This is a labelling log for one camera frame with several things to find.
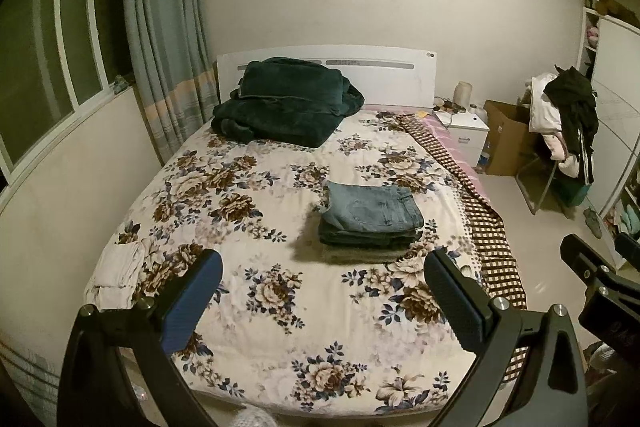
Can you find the white bed headboard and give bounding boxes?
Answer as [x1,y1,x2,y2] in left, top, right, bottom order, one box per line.
[216,45,437,108]

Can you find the dark green plush blanket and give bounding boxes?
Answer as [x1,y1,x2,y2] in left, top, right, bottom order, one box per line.
[212,57,366,148]

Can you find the folded dark green pants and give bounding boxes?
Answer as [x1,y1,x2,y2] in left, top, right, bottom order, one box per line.
[319,222,424,252]

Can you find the green bin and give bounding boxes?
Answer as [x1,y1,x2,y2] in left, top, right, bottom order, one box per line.
[559,179,593,208]

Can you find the white nightstand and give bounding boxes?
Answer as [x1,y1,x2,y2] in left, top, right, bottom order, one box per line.
[446,112,490,168]

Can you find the grey-green striped curtain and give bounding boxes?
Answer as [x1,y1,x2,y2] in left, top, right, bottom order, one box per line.
[121,0,219,166]

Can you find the white jar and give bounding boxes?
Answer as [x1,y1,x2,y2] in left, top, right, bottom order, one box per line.
[453,81,475,110]

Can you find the white folded cloth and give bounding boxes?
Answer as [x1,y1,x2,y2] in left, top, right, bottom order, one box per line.
[84,241,147,313]

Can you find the black garment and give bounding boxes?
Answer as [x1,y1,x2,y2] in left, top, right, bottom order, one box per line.
[543,65,600,186]

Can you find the white wardrobe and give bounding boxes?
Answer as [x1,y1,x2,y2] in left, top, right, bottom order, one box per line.
[576,6,640,270]

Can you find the folded blue jeans pants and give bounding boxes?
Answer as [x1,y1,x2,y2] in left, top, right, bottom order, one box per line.
[315,180,425,234]

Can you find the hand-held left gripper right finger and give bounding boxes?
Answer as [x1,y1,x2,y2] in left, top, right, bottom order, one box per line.
[423,248,590,427]

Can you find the brown checked bed sheet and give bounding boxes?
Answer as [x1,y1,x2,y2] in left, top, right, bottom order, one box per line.
[395,113,529,384]

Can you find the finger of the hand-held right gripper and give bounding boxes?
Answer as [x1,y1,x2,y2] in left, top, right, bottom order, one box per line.
[559,233,618,290]
[615,232,640,259]

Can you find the white frame window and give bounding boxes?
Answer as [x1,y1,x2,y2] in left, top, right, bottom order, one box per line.
[0,0,137,195]

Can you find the bed with floral cover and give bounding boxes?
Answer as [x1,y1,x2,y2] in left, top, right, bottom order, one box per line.
[84,109,501,419]

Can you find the folded grey pants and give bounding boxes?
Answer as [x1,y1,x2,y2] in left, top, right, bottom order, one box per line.
[294,232,422,265]

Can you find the white fuzzy cloth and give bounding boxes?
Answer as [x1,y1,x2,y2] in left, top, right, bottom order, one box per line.
[214,406,283,427]

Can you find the grey slipper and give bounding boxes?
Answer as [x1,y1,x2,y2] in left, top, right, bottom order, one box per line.
[583,207,606,240]

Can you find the cardboard box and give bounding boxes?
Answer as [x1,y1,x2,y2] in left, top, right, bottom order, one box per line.
[482,99,545,178]

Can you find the metal frame chair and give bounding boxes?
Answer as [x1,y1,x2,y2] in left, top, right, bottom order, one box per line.
[515,144,591,216]

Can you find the white garment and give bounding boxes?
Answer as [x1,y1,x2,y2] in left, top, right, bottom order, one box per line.
[527,74,585,178]

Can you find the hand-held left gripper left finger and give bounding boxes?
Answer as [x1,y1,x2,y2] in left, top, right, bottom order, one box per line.
[57,248,226,427]

